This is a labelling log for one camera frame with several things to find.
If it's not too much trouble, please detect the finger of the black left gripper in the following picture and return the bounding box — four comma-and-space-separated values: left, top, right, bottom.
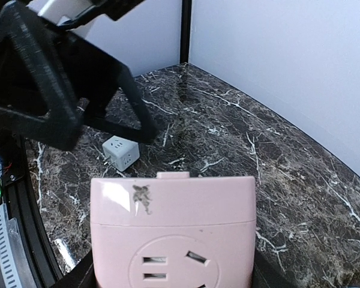
0, 1, 83, 150
82, 59, 160, 144

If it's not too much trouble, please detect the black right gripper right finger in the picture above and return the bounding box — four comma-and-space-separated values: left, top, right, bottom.
252, 250, 288, 288

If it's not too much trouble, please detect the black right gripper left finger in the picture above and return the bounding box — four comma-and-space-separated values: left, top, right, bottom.
52, 254, 95, 288

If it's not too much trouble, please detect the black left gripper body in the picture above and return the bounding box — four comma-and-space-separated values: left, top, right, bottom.
42, 19, 132, 108

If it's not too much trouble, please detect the white cube socket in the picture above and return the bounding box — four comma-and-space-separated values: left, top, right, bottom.
102, 136, 140, 172

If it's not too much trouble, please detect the pink cube socket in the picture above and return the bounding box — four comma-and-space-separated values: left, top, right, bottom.
90, 172, 256, 287

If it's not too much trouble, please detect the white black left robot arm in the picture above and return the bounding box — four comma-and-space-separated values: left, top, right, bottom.
0, 1, 157, 151

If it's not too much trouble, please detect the white cable duct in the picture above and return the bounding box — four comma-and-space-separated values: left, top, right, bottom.
0, 161, 34, 287

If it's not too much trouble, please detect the black front rail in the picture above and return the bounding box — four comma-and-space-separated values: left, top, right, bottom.
2, 136, 62, 287

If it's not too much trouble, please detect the black vertical frame post right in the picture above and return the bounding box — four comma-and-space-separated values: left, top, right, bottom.
179, 0, 192, 63

